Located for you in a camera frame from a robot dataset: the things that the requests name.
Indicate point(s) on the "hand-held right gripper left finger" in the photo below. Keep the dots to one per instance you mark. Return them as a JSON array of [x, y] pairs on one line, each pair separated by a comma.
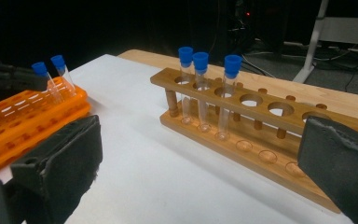
[[65, 155]]

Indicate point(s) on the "orange plastic tube rack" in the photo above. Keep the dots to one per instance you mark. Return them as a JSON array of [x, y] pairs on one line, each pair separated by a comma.
[[80, 99]]

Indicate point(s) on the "dark equipment with red light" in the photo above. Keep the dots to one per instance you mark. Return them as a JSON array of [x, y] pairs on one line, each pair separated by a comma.
[[245, 21]]

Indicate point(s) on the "grey metal stand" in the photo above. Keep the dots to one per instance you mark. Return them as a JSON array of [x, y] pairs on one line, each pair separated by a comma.
[[312, 46]]

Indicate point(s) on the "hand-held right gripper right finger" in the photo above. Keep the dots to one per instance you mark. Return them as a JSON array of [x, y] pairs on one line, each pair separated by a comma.
[[341, 168]]

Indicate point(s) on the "wooden test tube rack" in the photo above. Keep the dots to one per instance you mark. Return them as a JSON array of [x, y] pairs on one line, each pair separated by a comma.
[[163, 79]]

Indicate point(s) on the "blue-capped test tube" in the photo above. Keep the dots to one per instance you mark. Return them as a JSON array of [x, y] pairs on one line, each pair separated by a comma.
[[200, 60], [39, 68], [185, 56], [58, 61], [232, 63]]

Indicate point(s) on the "white table mat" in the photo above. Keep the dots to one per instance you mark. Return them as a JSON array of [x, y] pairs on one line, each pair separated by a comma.
[[155, 174]]

